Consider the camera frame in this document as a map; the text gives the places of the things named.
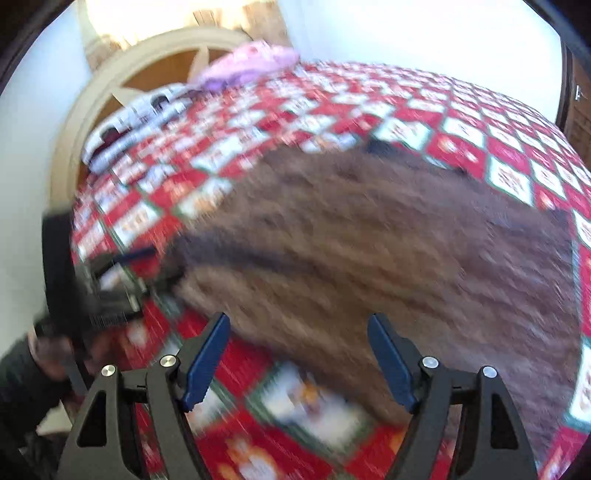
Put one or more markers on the person's left hand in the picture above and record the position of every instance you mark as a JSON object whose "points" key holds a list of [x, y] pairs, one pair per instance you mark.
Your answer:
{"points": [[51, 354]]}

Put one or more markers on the beige curtain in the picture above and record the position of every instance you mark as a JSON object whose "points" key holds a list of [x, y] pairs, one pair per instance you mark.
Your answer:
{"points": [[109, 26]]}

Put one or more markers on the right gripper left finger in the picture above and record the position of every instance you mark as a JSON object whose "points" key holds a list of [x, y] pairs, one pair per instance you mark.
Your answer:
{"points": [[104, 441]]}

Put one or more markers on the cream round headboard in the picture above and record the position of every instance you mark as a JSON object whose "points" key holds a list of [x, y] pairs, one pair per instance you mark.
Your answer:
{"points": [[152, 63]]}

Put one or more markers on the pink pillow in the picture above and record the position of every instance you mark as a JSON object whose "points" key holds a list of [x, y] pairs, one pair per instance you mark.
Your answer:
{"points": [[242, 65]]}

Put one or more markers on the red patchwork bedspread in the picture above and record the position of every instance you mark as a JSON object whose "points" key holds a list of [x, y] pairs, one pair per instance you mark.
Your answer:
{"points": [[262, 419]]}

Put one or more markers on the brown knitted sweater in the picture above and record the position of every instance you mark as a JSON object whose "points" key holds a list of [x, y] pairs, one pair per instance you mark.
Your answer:
{"points": [[307, 246]]}

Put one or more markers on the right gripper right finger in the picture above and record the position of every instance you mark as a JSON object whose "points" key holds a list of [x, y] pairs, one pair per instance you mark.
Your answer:
{"points": [[491, 441]]}

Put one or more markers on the brown wooden door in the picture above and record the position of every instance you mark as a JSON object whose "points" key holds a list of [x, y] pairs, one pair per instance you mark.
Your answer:
{"points": [[573, 117]]}

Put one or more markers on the white patterned pillow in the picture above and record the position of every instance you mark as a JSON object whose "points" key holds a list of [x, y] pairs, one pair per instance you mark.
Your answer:
{"points": [[132, 123]]}

